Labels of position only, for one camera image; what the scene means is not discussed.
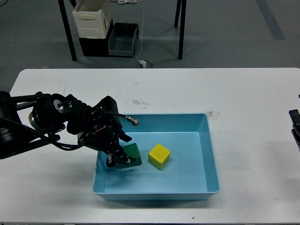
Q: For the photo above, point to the black left table leg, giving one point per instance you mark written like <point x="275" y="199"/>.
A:
<point x="67" y="29"/>

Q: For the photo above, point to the white power adapter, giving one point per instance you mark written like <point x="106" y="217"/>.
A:
<point x="143" y="64"/>

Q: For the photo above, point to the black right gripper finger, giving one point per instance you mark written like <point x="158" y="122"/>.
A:
<point x="295" y="117"/>

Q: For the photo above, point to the blue plastic bin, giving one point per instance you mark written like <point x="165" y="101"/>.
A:
<point x="190" y="173"/>

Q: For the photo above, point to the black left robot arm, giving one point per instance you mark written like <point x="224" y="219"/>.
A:
<point x="33" y="121"/>

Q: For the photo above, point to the black base box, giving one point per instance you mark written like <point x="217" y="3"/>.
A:
<point x="96" y="47"/>

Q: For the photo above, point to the yellow cube block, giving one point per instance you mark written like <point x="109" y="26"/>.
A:
<point x="159" y="156"/>

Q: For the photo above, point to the black table leg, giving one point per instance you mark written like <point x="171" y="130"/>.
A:
<point x="182" y="18"/>
<point x="67" y="29"/>
<point x="177" y="13"/>

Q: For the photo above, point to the black right table leg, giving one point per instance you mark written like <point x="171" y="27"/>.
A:
<point x="182" y="18"/>

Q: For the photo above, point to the cream plastic crate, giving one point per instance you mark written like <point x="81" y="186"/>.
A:
<point x="92" y="18"/>

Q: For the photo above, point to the black rear table leg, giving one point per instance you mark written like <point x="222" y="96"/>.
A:
<point x="177" y="13"/>

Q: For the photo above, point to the dark grey storage bin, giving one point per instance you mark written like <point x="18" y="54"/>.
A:
<point x="122" y="39"/>

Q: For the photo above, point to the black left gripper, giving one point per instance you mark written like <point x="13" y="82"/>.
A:
<point x="100" y="128"/>

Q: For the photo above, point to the green block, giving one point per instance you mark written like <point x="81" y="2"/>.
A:
<point x="132" y="150"/>

